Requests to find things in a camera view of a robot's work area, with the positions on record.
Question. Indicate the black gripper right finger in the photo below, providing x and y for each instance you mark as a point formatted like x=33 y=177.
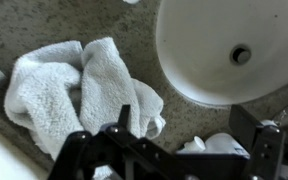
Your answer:
x=264 y=150

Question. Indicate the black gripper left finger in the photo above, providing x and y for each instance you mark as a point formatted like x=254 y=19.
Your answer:
x=117 y=150

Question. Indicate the white toothpaste tube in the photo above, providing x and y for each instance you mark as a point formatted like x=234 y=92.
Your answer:
x=224 y=143

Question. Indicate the white terry towel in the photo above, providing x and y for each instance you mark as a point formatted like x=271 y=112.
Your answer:
x=97 y=86

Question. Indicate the metal sink drain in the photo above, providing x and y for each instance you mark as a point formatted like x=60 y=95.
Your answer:
x=241 y=55

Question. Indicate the white oval sink basin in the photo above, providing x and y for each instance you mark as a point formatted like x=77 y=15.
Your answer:
x=200 y=43

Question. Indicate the white soap dish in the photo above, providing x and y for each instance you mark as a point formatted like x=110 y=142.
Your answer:
x=130 y=1

